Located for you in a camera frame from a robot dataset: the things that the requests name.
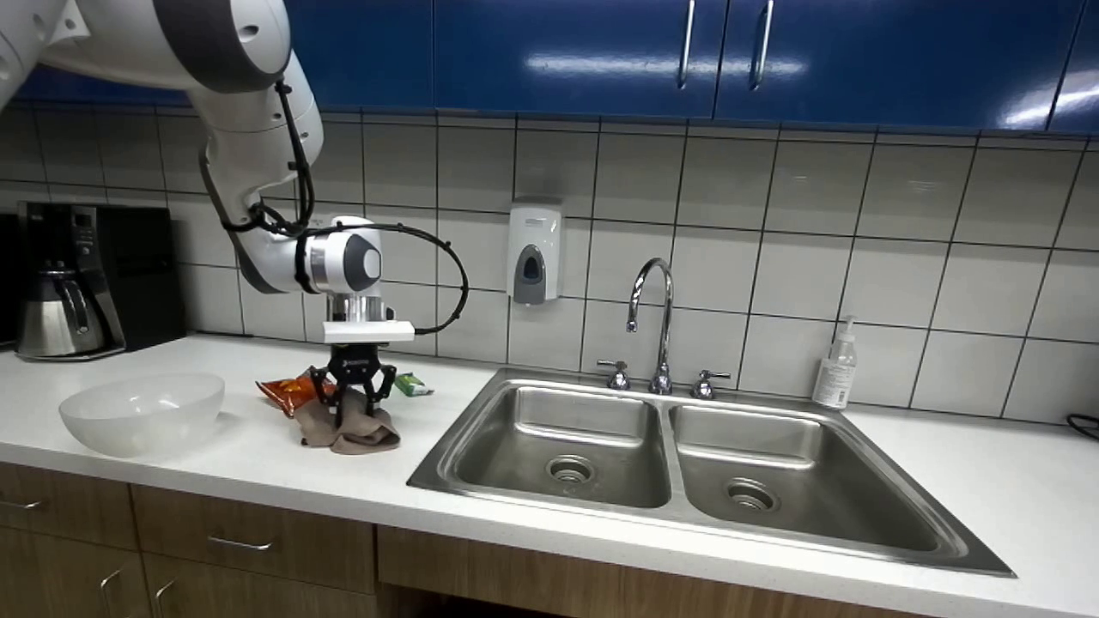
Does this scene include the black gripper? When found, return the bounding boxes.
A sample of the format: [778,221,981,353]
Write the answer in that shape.
[323,344,394,414]

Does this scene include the grey brown towel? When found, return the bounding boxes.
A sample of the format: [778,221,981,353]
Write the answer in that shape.
[294,393,398,454]

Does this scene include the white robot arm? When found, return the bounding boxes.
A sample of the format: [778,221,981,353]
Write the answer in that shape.
[0,0,394,414]

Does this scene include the translucent white plastic bowl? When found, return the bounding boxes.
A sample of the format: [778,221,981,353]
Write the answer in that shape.
[59,372,222,458]

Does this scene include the orange snack bag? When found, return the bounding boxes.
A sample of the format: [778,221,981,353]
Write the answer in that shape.
[256,372,335,415]

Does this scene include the black coffee maker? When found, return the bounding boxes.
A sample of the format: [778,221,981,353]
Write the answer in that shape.
[15,202,184,360]

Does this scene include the chrome kitchen faucet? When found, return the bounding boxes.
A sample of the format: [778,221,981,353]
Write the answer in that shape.
[592,254,733,401]

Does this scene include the wooden lower cabinet drawers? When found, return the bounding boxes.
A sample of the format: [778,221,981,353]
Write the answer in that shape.
[0,465,895,618]

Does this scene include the stainless steel double sink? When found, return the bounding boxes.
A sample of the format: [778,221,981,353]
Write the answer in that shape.
[407,372,1010,576]

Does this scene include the white soap bottle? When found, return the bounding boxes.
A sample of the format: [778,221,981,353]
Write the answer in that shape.
[809,319,859,408]

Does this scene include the blue upper cabinets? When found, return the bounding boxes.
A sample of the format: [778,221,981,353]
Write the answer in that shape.
[12,0,1099,139]

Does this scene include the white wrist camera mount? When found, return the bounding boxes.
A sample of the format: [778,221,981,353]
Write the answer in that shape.
[323,319,416,344]

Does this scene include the white wall soap dispenser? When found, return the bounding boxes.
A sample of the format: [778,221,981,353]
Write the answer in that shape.
[507,206,564,305]

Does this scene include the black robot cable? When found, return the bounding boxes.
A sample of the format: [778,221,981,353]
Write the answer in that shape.
[197,79,473,339]

